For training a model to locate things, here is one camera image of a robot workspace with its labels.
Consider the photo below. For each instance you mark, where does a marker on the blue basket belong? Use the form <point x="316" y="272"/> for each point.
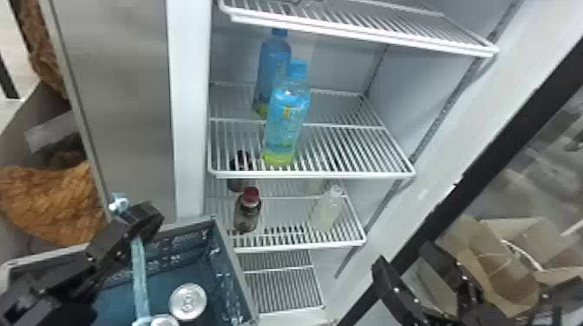
<point x="182" y="255"/>

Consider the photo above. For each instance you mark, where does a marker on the orange cloth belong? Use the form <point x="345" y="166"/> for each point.
<point x="50" y="200"/>
<point x="41" y="50"/>

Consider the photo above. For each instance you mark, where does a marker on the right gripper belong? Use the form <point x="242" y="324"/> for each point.
<point x="473" y="319"/>

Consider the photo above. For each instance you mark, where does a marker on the silver can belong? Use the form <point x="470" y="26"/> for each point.
<point x="165" y="321"/>
<point x="187" y="301"/>

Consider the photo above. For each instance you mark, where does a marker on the fridge door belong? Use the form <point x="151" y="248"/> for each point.
<point x="492" y="159"/>

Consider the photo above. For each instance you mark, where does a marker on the dark bottle with red cap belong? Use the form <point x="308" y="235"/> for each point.
<point x="247" y="211"/>

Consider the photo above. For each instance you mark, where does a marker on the blue bottle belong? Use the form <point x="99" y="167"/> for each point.
<point x="284" y="118"/>
<point x="272" y="59"/>

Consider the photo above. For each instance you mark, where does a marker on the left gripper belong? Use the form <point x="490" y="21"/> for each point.
<point x="41" y="314"/>

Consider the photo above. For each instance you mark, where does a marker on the white fridge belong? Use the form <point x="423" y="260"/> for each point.
<point x="136" y="114"/>

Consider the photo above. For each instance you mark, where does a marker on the clear bottle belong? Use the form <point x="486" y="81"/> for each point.
<point x="325" y="209"/>

